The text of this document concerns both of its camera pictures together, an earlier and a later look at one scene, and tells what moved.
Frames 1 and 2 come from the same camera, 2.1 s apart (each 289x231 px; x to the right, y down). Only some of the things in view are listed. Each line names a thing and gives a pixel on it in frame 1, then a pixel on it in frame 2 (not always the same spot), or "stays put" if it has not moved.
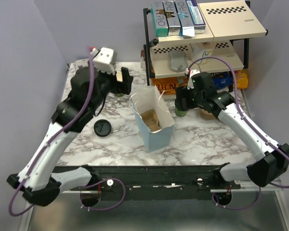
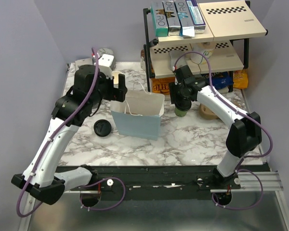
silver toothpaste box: x=172 y=18 stays put
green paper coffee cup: x=180 y=113 stays put
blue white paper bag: x=156 y=119 → x=139 y=116
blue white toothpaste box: x=199 y=24 stays put
